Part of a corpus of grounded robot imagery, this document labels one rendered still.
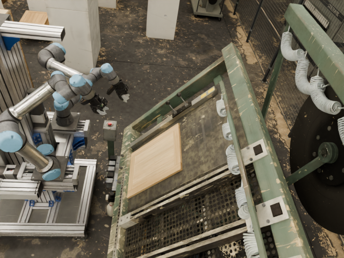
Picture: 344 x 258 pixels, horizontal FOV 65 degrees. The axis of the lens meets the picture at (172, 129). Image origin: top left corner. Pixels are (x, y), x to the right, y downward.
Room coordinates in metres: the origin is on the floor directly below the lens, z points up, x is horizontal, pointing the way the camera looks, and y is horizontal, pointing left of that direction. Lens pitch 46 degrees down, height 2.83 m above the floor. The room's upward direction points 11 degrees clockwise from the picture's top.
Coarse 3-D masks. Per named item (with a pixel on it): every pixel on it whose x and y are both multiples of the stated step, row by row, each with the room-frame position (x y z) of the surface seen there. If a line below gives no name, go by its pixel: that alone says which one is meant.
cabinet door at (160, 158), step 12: (168, 132) 1.46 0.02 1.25; (156, 144) 1.40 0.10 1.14; (168, 144) 1.34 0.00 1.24; (180, 144) 1.29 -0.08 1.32; (132, 156) 1.40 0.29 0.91; (144, 156) 1.34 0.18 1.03; (156, 156) 1.28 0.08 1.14; (168, 156) 1.23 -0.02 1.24; (180, 156) 1.18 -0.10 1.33; (132, 168) 1.27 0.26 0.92; (144, 168) 1.22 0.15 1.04; (156, 168) 1.17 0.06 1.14; (168, 168) 1.12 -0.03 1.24; (180, 168) 1.08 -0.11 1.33; (132, 180) 1.15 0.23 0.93; (144, 180) 1.11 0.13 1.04; (156, 180) 1.06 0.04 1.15; (132, 192) 1.04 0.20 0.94
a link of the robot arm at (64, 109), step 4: (56, 104) 1.50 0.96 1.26; (60, 104) 1.51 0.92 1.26; (64, 104) 1.52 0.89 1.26; (68, 104) 1.54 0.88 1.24; (72, 104) 1.59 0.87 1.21; (56, 108) 1.49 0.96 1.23; (60, 108) 1.49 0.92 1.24; (64, 108) 1.51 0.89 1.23; (68, 108) 1.54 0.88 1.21; (56, 112) 1.49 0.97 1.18; (60, 112) 1.49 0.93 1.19; (64, 112) 1.50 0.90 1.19; (68, 112) 1.53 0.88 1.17; (60, 116) 1.49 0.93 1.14; (64, 116) 1.50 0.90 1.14
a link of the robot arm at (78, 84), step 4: (72, 76) 1.12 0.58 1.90; (76, 76) 1.11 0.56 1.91; (80, 76) 1.11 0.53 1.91; (72, 80) 1.09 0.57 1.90; (76, 80) 1.08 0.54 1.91; (80, 80) 1.09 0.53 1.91; (84, 80) 1.12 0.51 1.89; (72, 84) 1.07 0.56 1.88; (76, 84) 1.07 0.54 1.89; (80, 84) 1.08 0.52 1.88; (84, 84) 1.10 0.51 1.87; (88, 84) 1.13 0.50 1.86; (72, 88) 1.07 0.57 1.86; (76, 88) 1.07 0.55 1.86; (80, 88) 1.08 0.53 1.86; (84, 88) 1.10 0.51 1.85; (88, 88) 1.11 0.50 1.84; (76, 92) 1.07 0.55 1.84; (80, 92) 1.08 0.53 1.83; (84, 92) 1.09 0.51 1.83; (88, 92) 1.11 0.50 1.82
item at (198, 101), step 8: (216, 88) 1.64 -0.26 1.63; (200, 96) 1.62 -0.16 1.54; (208, 96) 1.59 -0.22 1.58; (192, 104) 1.58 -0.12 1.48; (200, 104) 1.59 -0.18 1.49; (184, 112) 1.57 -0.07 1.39; (168, 120) 1.56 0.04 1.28; (176, 120) 1.56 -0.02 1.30; (152, 128) 1.57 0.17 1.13; (160, 128) 1.54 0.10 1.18; (144, 136) 1.53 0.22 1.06; (152, 136) 1.53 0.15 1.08; (136, 144) 1.51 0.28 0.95
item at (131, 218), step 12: (252, 144) 0.96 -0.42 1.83; (264, 144) 0.93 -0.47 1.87; (252, 156) 0.89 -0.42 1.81; (264, 156) 0.87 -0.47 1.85; (228, 168) 0.90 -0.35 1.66; (252, 168) 0.89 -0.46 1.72; (204, 180) 0.89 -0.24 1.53; (216, 180) 0.86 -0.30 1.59; (228, 180) 0.87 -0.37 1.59; (180, 192) 0.86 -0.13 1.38; (192, 192) 0.84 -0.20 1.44; (204, 192) 0.85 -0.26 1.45; (156, 204) 0.85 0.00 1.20; (168, 204) 0.82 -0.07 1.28; (132, 216) 0.82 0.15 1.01; (144, 216) 0.80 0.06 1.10
